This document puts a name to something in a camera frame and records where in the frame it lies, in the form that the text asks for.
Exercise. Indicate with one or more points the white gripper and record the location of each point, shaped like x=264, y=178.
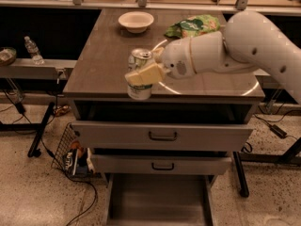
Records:
x=176, y=56

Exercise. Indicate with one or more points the green 7up soda can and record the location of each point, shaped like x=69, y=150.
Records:
x=138, y=60

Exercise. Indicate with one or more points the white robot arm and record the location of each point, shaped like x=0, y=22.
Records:
x=249, y=41

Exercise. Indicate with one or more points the grey drawer cabinet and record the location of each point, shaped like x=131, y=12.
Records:
x=99, y=73

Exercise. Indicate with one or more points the grey top drawer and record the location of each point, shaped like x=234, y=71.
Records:
x=159, y=136

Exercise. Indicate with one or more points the grey drawer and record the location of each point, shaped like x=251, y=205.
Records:
x=158, y=200
x=160, y=165
x=159, y=136

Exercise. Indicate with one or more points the grey middle drawer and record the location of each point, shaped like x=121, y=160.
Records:
x=160, y=165

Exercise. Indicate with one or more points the grey bottom drawer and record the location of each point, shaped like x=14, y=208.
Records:
x=158, y=200

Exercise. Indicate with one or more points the white paper bowl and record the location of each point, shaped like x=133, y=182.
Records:
x=136, y=21

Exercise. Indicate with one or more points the green chip bag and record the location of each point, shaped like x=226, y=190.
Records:
x=194, y=26

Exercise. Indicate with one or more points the clear plastic water bottle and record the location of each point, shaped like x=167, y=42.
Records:
x=33, y=50

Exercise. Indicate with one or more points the grey side shelf left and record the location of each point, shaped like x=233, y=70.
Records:
x=25, y=68

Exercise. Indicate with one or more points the black power adapter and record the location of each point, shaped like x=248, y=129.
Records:
x=278, y=131

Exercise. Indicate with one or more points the small bowl on shelf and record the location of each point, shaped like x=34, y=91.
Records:
x=7, y=56

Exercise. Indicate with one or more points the black table leg left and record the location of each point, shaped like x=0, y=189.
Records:
x=37, y=128

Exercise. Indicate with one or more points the wire basket with items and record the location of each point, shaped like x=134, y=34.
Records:
x=71, y=157

